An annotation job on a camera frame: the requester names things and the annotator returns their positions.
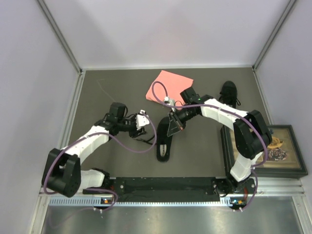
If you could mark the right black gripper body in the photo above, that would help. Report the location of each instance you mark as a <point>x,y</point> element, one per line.
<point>184,115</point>

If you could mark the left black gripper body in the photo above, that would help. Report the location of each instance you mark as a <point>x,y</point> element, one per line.
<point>129,126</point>

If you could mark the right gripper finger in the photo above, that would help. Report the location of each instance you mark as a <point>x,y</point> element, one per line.
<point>174,125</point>
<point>179,126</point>

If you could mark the black sneaker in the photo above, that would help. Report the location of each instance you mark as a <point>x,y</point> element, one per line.
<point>228,94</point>
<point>163,142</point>

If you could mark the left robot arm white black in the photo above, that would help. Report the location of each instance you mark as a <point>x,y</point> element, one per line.
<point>63,173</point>

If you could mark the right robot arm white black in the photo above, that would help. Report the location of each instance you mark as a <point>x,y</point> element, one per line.
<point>250,131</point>

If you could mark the pink folded cloth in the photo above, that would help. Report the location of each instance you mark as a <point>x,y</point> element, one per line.
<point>174,85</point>

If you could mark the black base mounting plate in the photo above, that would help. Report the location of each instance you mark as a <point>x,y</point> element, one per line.
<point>177,189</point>

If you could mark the dark framed compartment box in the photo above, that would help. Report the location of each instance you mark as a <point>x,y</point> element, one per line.
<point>284,157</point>

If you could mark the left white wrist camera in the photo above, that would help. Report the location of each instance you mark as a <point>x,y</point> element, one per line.
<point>141,120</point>

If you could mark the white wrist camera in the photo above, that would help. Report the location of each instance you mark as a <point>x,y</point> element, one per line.
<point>141,120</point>
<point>169,101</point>

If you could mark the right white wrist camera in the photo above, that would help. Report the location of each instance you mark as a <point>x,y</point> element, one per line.
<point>169,101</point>

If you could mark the grey slotted cable duct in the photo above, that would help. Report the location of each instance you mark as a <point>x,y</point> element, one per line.
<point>105,202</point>

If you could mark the aluminium frame rail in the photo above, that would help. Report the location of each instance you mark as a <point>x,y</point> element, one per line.
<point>77,186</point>

